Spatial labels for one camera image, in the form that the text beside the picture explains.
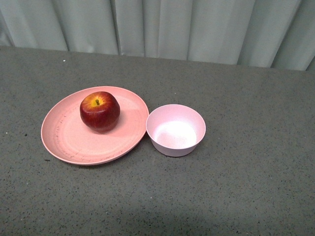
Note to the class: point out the red yellow apple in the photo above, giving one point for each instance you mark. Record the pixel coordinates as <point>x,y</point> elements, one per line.
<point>100,111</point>

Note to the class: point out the grey pleated curtain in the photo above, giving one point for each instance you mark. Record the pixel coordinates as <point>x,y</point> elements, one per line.
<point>263,33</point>

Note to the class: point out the pale pink bowl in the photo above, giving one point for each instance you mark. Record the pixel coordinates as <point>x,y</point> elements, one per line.
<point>175,130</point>

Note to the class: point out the pink round plate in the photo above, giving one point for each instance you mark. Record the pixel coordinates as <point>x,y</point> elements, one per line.
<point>67,138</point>

